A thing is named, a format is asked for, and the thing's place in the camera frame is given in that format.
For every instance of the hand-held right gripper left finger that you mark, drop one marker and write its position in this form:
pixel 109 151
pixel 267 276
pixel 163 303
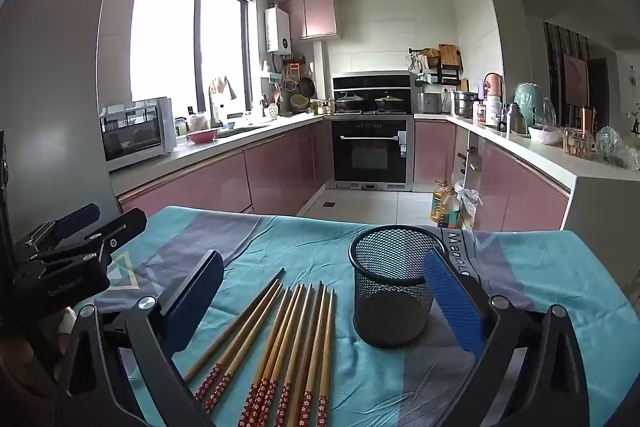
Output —
pixel 197 292

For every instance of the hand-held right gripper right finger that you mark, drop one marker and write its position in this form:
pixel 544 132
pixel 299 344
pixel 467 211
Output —
pixel 452 302

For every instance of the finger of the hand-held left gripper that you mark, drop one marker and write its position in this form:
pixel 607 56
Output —
pixel 125 227
pixel 75 219

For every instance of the black mesh utensil holder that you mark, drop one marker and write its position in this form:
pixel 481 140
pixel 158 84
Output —
pixel 395 307

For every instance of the bunch of wooden chopsticks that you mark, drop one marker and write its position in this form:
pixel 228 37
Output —
pixel 300 347

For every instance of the person's left hand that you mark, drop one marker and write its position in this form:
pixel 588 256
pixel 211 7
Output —
pixel 66 324

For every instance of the dark cooking oil bottle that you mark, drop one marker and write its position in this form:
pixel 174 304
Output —
pixel 452 212

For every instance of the white countertop oven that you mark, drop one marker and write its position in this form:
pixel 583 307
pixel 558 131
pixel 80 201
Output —
pixel 135 137

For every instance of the yellow cooking oil bottle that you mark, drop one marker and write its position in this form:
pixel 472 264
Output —
pixel 440 207

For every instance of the white plastic bag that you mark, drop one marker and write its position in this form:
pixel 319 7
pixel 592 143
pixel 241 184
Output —
pixel 470 204

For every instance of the pink bowl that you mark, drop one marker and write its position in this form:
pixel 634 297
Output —
pixel 202 136

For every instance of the teal grey patterned tablecloth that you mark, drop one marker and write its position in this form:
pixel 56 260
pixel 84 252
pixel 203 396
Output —
pixel 310 237

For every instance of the kitchen faucet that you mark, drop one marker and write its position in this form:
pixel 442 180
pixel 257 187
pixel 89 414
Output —
pixel 213 107

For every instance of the pink kitchen base cabinets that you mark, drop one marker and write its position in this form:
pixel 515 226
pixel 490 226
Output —
pixel 280 167

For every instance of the grey refrigerator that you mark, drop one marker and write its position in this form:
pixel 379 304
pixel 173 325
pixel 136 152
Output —
pixel 50 57

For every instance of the black built-in oven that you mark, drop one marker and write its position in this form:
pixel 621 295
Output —
pixel 370 157

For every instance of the hanging dish cloth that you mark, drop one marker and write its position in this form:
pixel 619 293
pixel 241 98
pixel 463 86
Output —
pixel 220 87

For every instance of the white dotted cup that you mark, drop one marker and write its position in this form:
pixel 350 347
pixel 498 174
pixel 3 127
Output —
pixel 273 111

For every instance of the white bowl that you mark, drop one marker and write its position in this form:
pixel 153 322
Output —
pixel 545 136

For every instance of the steel thermos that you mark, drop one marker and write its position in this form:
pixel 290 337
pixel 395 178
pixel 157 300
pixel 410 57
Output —
pixel 516 119

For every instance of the white jar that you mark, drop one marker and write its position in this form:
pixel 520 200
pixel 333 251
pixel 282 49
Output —
pixel 493 111

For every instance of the steel stock pot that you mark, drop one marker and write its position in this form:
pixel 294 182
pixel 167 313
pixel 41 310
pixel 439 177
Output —
pixel 465 104

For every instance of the kitchen window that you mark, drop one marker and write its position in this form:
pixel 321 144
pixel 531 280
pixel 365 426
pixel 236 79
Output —
pixel 165 32

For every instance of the clear snack container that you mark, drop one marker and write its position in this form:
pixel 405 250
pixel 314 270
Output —
pixel 578 144

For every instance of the lidded black cooking pot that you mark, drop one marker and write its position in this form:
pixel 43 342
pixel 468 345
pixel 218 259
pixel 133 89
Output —
pixel 389 102

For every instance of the pink electric kettle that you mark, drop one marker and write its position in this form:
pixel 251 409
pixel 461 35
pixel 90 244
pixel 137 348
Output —
pixel 493 84

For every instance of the black wok with lid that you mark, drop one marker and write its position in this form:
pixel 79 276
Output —
pixel 351 102

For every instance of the plastic bag of greens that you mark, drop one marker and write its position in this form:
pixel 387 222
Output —
pixel 615 147

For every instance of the copper cup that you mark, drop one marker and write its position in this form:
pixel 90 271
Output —
pixel 587 117

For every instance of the hanging black frying pan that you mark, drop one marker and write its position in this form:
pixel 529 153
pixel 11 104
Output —
pixel 306 87

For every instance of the black range hood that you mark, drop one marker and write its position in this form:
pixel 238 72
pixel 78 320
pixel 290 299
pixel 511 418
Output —
pixel 370 83

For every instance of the wooden cutting board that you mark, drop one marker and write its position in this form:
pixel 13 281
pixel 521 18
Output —
pixel 447 55

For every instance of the white water heater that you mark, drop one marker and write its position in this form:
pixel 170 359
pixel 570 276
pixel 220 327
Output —
pixel 277 29

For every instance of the black wall rack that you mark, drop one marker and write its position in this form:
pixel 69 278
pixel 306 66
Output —
pixel 435 74

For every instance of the wall painting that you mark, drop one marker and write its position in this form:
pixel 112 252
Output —
pixel 575 79

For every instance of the pink wall cabinet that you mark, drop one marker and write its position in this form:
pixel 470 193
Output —
pixel 315 14

